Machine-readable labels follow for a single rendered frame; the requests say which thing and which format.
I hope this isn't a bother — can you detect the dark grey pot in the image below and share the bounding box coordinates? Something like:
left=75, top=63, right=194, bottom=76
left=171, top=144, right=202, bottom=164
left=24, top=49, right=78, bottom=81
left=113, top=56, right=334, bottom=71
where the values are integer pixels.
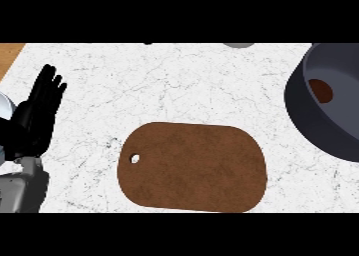
left=283, top=43, right=359, bottom=164

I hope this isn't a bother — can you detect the grey round object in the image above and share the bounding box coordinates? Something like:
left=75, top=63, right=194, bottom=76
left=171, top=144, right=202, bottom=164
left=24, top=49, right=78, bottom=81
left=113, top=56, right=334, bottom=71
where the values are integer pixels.
left=222, top=43, right=256, bottom=50

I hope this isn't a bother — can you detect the brown cupcake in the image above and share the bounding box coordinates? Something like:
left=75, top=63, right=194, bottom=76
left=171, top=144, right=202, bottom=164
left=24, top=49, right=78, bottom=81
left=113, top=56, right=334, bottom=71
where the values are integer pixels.
left=306, top=78, right=336, bottom=104

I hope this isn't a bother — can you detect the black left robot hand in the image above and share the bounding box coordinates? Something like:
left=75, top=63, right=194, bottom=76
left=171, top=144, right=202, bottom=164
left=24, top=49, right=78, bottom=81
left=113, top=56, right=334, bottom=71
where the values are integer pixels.
left=0, top=63, right=70, bottom=162

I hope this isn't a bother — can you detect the brown wooden cutting board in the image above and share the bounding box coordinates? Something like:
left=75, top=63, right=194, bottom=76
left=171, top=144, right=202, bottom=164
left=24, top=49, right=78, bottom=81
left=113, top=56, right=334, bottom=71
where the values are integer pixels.
left=116, top=121, right=269, bottom=214

